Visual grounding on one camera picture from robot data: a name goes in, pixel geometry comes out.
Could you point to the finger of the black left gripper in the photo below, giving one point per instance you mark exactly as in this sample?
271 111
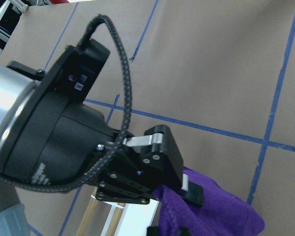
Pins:
191 193

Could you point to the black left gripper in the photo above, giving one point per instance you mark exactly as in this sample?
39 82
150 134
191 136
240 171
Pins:
50 141

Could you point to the wooden rack bar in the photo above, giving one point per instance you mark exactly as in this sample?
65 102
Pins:
85 222
113 219

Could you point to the wooden rack bar inner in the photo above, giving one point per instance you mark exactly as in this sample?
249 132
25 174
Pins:
113 219

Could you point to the wooden rack bar outer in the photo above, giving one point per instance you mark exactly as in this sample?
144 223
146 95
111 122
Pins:
85 222

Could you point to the purple towel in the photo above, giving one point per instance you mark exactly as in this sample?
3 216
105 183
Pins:
222 214

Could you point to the white towel rack base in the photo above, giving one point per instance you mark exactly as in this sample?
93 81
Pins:
135 219

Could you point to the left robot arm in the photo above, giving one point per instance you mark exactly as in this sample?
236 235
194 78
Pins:
50 141

